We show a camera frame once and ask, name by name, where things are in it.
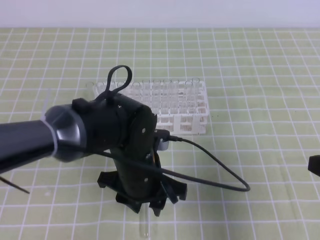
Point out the white test tube rack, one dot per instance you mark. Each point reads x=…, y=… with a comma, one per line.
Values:
x=170, y=100

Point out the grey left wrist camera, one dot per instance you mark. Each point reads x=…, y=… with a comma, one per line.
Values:
x=161, y=140

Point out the black cable tie tail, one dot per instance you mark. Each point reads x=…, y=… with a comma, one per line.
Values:
x=13, y=185

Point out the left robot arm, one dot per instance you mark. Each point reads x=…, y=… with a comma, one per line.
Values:
x=121, y=125

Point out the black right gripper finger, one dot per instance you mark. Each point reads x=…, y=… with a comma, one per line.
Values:
x=314, y=165

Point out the green checkered tablecloth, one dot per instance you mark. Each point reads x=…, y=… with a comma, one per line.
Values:
x=263, y=88

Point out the clear tube in rack corner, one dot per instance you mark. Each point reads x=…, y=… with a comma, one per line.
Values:
x=194, y=94

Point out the clear glass test tube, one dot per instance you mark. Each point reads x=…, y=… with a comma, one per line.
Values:
x=144, y=221

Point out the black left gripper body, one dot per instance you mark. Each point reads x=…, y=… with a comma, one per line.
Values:
x=135, y=186

